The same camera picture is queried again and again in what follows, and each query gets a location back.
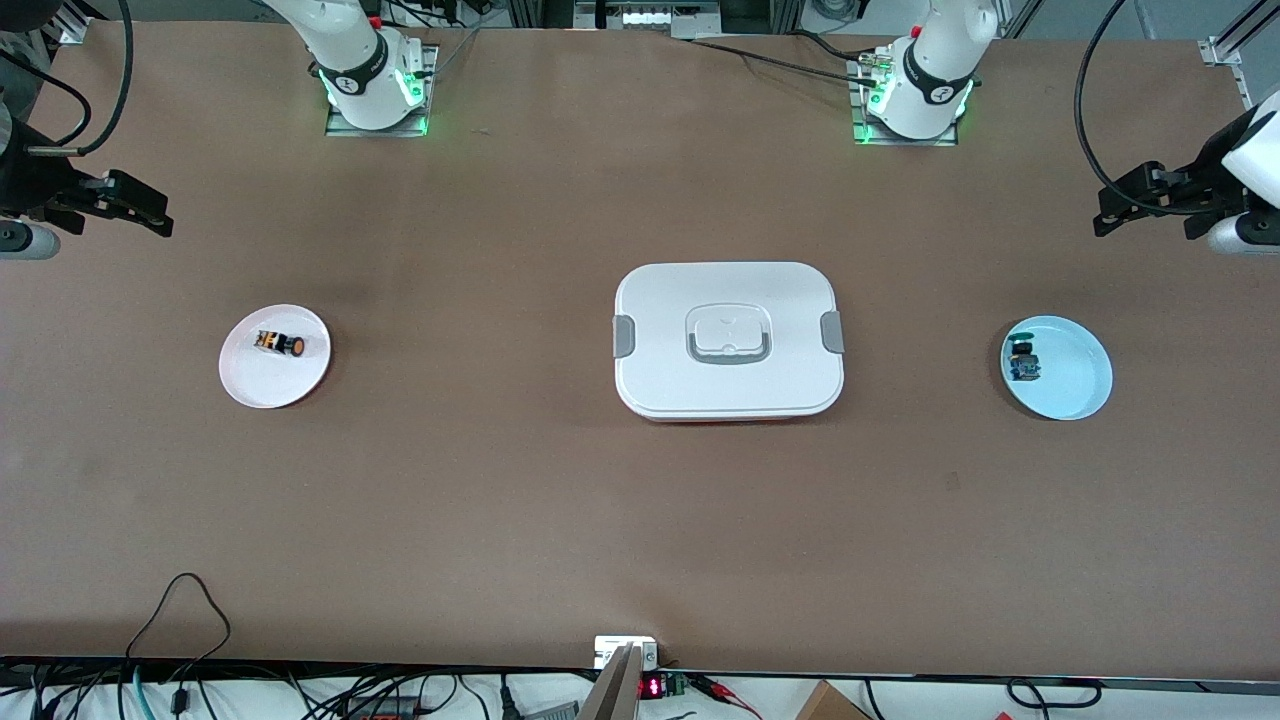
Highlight light blue round plate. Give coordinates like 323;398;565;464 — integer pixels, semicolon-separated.
1000;315;1114;422

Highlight pink round plate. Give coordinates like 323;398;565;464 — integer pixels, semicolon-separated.
219;304;332;410

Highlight white lidded lunch box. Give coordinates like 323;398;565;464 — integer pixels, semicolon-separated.
612;262;846;423

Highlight white lit device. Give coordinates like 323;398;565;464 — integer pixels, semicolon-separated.
575;0;723;31

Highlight brown cardboard box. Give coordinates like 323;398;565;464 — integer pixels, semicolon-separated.
795;680;871;720

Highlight red clip lead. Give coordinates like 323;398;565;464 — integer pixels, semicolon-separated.
695;675;763;719

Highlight small white mounting block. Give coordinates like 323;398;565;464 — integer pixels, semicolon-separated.
594;636;659;669

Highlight aluminium profile bar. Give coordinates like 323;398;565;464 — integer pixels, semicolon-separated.
575;643;643;720

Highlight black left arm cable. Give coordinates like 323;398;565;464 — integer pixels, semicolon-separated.
1072;0;1263;217

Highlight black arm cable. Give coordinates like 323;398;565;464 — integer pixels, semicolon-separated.
0;0;135;157
1072;0;1263;217

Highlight aluminium slotted rail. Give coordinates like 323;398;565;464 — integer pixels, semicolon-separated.
1200;0;1280;111

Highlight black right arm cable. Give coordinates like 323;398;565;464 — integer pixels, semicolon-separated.
0;0;135;157

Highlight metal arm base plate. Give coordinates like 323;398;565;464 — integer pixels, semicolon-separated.
850;55;959;148
325;45;439;138

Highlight black cable to base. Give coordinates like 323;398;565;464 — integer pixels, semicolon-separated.
690;38;883;86

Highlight black looped cable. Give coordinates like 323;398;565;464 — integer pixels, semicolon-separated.
125;573;233;691

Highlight black coiled cable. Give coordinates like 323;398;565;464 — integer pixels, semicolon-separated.
1005;677;1103;709

